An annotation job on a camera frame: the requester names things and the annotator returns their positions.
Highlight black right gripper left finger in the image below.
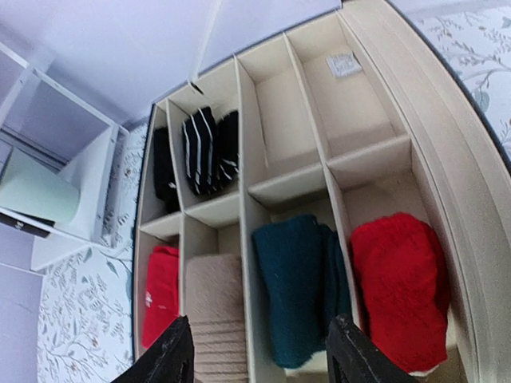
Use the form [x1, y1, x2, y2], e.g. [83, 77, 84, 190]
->
[115, 316, 195, 383]

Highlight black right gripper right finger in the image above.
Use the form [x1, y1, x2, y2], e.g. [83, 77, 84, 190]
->
[326, 314, 418, 383]

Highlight dark green sock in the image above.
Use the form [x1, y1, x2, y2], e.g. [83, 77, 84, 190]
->
[252, 214, 351, 369]

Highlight black striped socks in box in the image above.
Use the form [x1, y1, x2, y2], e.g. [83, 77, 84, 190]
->
[181, 106, 240, 195]

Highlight rolled red sock left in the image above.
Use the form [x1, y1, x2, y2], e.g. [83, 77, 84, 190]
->
[141, 245, 180, 348]

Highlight rolled red sock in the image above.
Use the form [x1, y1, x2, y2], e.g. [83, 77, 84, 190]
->
[351, 212, 450, 373]
[141, 245, 180, 348]

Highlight rolled tan sock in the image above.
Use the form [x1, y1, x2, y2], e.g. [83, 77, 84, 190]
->
[184, 254, 248, 382]

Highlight rolled red sock right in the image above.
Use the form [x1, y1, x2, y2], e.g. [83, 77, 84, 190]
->
[351, 212, 450, 373]

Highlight black compartment storage box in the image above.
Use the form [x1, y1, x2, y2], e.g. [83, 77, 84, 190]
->
[129, 0, 511, 383]

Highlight black mug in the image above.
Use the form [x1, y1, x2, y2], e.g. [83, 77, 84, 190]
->
[1, 213, 50, 239]

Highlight pale green tumbler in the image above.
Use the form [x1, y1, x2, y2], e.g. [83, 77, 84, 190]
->
[1, 148, 80, 223]

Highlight white shelf with black top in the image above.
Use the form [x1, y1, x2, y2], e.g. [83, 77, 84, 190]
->
[1, 44, 128, 271]

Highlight white label in box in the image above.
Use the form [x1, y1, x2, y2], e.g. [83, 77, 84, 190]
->
[326, 53, 362, 78]

